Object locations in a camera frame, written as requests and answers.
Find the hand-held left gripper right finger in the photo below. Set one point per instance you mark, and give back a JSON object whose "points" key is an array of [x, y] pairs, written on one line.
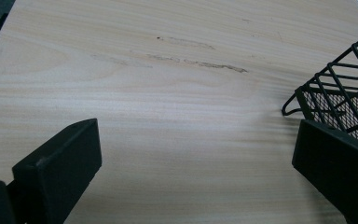
{"points": [[338, 168]]}

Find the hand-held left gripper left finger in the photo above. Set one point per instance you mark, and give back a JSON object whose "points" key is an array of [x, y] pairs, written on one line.
{"points": [[59, 168]]}

